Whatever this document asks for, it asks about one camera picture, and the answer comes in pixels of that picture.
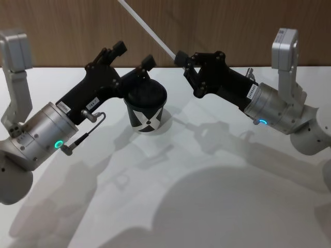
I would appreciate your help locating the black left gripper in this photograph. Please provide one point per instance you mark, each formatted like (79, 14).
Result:
(88, 90)

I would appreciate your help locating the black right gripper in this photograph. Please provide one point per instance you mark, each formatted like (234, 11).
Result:
(227, 80)

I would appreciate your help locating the white plastic straw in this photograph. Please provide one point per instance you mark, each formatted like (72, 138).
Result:
(146, 28)

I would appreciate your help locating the black paper cup white pattern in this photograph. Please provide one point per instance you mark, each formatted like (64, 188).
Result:
(146, 108)

